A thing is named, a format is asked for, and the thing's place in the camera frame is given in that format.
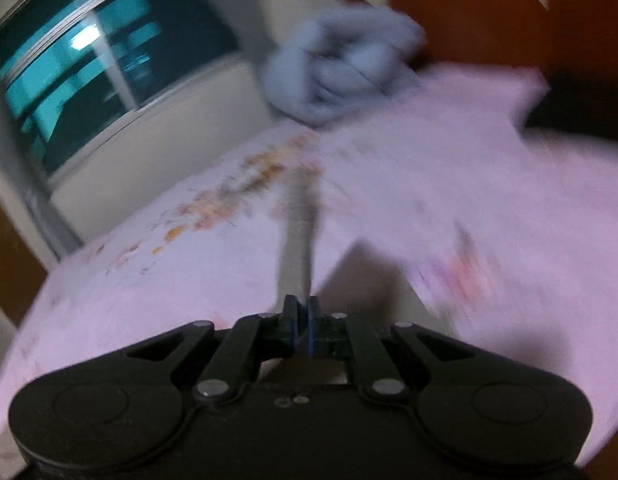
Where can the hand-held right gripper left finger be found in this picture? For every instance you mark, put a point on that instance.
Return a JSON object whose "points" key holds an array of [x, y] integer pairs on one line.
{"points": [[292, 327]]}

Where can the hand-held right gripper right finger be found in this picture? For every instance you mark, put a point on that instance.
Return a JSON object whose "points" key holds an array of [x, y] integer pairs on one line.
{"points": [[314, 327]]}

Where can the grey towel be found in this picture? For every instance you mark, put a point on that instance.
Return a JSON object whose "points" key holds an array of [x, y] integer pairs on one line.
{"points": [[296, 240]]}

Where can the pink floral bed sheet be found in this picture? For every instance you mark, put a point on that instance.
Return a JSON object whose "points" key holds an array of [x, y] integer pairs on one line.
{"points": [[139, 285]]}

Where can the light blue rolled towel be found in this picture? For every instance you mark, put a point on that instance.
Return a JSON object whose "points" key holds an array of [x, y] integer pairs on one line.
{"points": [[339, 60]]}

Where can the grey framed window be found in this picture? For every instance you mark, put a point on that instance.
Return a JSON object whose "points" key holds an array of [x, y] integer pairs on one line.
{"points": [[114, 35]]}

